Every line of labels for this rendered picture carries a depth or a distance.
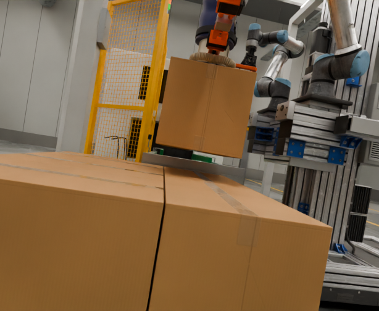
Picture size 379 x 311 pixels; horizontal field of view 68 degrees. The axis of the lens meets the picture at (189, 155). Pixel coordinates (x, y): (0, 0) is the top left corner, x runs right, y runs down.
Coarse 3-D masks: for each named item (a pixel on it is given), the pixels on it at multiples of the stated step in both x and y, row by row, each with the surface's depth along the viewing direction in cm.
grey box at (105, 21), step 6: (102, 12) 245; (108, 12) 249; (102, 18) 245; (108, 18) 252; (102, 24) 245; (108, 24) 256; (102, 30) 245; (108, 30) 259; (102, 36) 245; (108, 36) 263; (102, 42) 247; (102, 48) 261
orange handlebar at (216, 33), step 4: (220, 16) 108; (228, 16) 108; (232, 16) 106; (216, 32) 121; (220, 32) 120; (224, 32) 120; (212, 36) 128; (216, 36) 127; (220, 36) 124; (224, 36) 124; (208, 52) 149; (216, 52) 147; (236, 64) 162; (240, 64) 162; (244, 68) 163; (248, 68) 163; (252, 68) 163; (256, 68) 164
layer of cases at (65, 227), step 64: (0, 192) 59; (64, 192) 60; (128, 192) 68; (192, 192) 86; (256, 192) 117; (0, 256) 60; (64, 256) 61; (128, 256) 62; (192, 256) 63; (256, 256) 65; (320, 256) 66
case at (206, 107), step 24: (168, 72) 128; (192, 72) 128; (216, 72) 128; (240, 72) 129; (168, 96) 128; (192, 96) 128; (216, 96) 129; (240, 96) 129; (168, 120) 128; (192, 120) 128; (216, 120) 129; (240, 120) 129; (168, 144) 128; (192, 144) 129; (216, 144) 129; (240, 144) 129
